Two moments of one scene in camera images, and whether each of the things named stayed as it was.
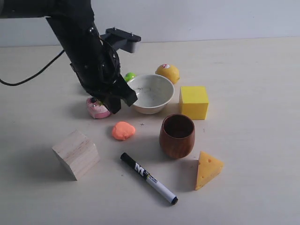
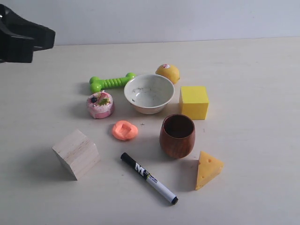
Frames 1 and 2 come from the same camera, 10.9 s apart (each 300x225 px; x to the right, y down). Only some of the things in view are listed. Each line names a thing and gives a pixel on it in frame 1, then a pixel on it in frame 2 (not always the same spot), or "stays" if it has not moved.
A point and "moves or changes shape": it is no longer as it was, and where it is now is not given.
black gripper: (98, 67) → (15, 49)
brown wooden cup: (177, 135) stays
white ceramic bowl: (154, 93) stays
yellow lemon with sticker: (169, 71) stays
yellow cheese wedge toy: (208, 168) stays
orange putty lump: (123, 131) moves or changes shape
